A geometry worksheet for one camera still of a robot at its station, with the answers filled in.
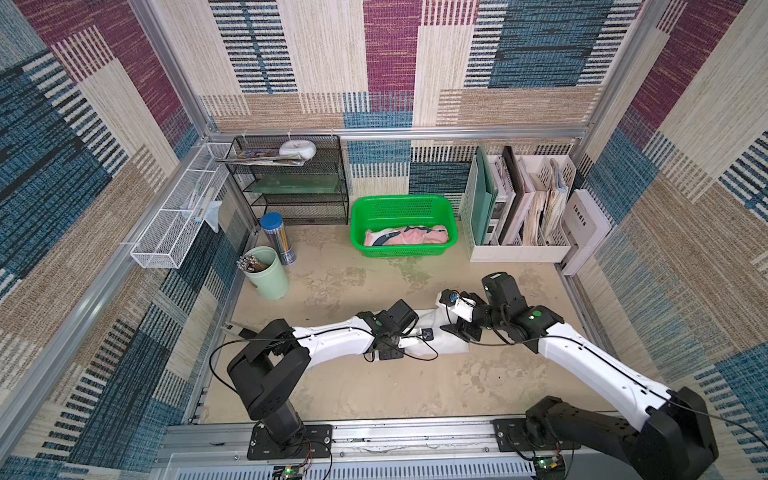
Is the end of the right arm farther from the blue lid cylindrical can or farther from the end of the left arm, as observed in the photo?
the blue lid cylindrical can

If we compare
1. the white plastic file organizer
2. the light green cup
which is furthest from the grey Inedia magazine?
the light green cup

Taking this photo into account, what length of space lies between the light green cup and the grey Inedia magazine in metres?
0.94

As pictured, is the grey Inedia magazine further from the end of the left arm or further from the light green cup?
the light green cup

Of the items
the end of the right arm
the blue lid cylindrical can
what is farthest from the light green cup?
the end of the right arm

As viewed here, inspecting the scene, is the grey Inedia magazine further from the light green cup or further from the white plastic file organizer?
the light green cup

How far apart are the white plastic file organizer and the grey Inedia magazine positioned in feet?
0.04

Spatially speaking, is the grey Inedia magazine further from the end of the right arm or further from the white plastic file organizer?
the end of the right arm

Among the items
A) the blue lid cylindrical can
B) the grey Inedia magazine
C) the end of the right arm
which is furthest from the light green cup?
the grey Inedia magazine

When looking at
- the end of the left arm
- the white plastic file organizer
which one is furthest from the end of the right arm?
the white plastic file organizer

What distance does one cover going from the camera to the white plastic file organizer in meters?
0.96

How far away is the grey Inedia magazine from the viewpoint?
36.4 inches

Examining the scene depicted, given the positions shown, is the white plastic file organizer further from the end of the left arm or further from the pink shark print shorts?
the end of the left arm

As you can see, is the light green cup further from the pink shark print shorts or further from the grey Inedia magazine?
the grey Inedia magazine

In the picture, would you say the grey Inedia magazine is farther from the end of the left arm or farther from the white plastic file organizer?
the end of the left arm
